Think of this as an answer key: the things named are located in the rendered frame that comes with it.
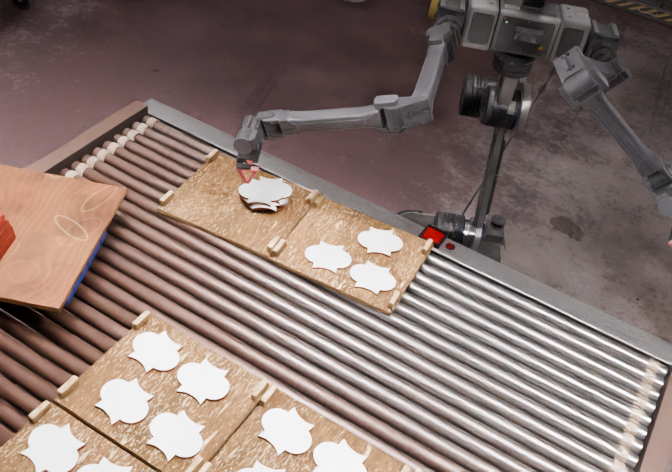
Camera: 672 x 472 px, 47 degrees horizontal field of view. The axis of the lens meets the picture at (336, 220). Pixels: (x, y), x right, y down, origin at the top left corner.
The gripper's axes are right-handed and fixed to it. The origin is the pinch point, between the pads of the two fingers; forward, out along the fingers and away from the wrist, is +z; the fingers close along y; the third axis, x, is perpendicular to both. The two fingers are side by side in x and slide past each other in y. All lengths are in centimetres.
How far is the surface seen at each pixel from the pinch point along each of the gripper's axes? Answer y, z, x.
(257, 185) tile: -2.2, 7.2, 2.8
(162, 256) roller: 27.3, 13.9, -22.7
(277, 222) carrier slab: 9.1, 12.3, 10.6
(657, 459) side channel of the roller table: 85, 12, 114
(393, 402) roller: 72, 15, 47
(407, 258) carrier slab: 19, 13, 52
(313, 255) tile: 23.2, 11.5, 22.7
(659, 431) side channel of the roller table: 76, 12, 117
